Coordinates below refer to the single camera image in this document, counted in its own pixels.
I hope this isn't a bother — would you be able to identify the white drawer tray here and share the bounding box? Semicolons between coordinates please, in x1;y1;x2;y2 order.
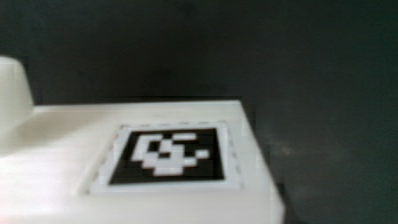
0;56;284;224

